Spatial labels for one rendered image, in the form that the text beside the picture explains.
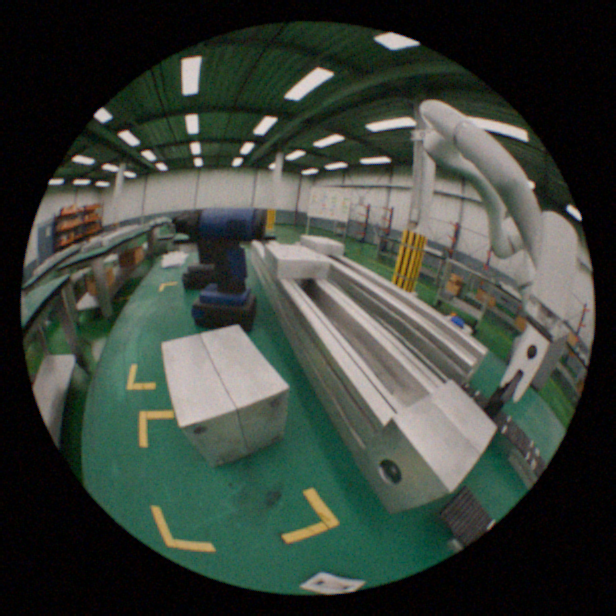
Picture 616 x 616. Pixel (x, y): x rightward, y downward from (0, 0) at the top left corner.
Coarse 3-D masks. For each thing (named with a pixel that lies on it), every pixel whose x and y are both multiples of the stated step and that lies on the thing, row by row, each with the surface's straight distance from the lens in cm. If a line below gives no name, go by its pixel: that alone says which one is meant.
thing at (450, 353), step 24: (336, 264) 59; (336, 288) 57; (360, 288) 50; (384, 288) 52; (384, 312) 42; (408, 312) 38; (432, 312) 43; (408, 336) 38; (432, 336) 35; (456, 336) 41; (432, 360) 36; (456, 360) 33; (480, 360) 40; (456, 384) 34
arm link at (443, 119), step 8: (424, 104) 49; (432, 104) 48; (440, 104) 48; (424, 112) 48; (432, 112) 46; (440, 112) 45; (448, 112) 44; (456, 112) 45; (424, 120) 51; (432, 120) 46; (440, 120) 44; (448, 120) 43; (456, 120) 42; (464, 120) 42; (432, 128) 50; (440, 128) 45; (448, 128) 42; (448, 136) 43
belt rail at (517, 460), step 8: (512, 448) 44; (512, 456) 41; (520, 456) 41; (512, 464) 43; (520, 464) 44; (528, 464) 43; (520, 472) 44; (528, 472) 45; (528, 480) 46; (536, 480) 47; (528, 488) 48
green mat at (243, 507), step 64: (192, 256) 99; (128, 320) 51; (192, 320) 43; (256, 320) 42; (128, 448) 28; (192, 448) 24; (320, 448) 24; (128, 512) 27; (192, 512) 23; (256, 512) 22; (384, 512) 24; (256, 576) 23; (384, 576) 26
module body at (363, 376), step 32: (256, 256) 71; (288, 288) 35; (320, 288) 39; (288, 320) 37; (320, 320) 27; (352, 320) 31; (320, 352) 25; (352, 352) 22; (384, 352) 26; (320, 384) 26; (352, 384) 19; (384, 384) 24; (416, 384) 23; (352, 416) 21; (384, 416) 17; (352, 448) 23
